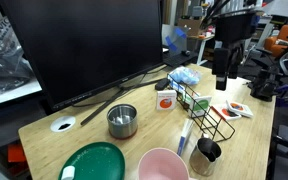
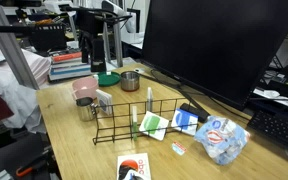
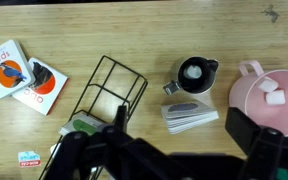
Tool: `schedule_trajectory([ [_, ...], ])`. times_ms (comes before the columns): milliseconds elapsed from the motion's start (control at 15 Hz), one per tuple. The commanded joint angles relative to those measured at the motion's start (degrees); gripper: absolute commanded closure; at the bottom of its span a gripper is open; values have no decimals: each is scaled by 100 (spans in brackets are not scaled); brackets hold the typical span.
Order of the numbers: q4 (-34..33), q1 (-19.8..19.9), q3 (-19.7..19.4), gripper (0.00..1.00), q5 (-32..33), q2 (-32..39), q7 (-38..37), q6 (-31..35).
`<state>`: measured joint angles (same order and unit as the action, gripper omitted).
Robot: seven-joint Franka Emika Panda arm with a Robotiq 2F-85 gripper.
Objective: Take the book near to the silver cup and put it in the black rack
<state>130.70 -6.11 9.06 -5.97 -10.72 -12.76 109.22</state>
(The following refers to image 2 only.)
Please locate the silver cup with handle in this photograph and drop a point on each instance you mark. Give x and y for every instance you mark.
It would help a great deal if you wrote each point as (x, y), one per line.
(86, 108)

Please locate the green round lid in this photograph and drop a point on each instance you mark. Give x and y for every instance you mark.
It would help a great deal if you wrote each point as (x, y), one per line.
(105, 80)

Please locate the orange handled tool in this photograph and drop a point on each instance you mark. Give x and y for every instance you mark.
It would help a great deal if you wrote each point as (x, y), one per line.
(32, 166)

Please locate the small red white sticker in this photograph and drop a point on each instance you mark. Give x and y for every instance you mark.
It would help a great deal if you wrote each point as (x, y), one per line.
(178, 148)

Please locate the large black monitor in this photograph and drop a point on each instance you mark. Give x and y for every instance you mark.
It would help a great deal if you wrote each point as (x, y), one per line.
(220, 47)

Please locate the thin white upright book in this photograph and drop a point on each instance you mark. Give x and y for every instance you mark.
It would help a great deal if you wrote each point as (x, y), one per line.
(149, 99)

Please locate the brown metal tin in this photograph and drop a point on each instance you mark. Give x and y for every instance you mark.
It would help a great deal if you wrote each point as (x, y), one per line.
(130, 81)

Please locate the blue white plastic bag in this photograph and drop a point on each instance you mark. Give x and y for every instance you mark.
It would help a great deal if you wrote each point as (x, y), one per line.
(222, 139)

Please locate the white blue square book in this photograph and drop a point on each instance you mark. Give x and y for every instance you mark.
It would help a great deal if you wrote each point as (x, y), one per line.
(185, 122)

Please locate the white green book in rack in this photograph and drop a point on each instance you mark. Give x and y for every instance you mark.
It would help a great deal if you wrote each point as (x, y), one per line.
(134, 122)

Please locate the black keyboard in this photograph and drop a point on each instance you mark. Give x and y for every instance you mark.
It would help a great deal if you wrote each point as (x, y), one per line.
(274, 127)

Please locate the red black abc book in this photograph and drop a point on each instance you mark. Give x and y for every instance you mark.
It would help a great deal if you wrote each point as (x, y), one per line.
(133, 167)

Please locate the pink bowl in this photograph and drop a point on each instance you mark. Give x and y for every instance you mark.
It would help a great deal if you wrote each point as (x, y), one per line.
(84, 87)

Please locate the white cloth pile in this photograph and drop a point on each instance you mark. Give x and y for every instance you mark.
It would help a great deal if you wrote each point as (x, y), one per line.
(22, 100)

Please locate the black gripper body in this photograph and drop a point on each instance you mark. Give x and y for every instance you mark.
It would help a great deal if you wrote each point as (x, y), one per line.
(91, 45)

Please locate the black wire rack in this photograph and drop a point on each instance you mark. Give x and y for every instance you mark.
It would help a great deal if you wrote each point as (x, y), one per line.
(118, 125)

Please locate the black monitor stand base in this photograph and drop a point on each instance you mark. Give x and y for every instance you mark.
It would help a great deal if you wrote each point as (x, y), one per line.
(199, 112)

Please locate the grey metal frame post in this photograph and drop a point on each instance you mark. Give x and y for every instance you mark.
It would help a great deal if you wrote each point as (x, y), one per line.
(14, 55)

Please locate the small white blue book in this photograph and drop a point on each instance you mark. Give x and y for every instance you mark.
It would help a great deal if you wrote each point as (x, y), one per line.
(105, 101)

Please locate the stack of books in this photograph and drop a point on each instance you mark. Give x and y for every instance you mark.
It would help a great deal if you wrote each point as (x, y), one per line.
(67, 65)

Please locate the white green square book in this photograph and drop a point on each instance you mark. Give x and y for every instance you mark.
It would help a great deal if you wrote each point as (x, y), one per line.
(154, 126)

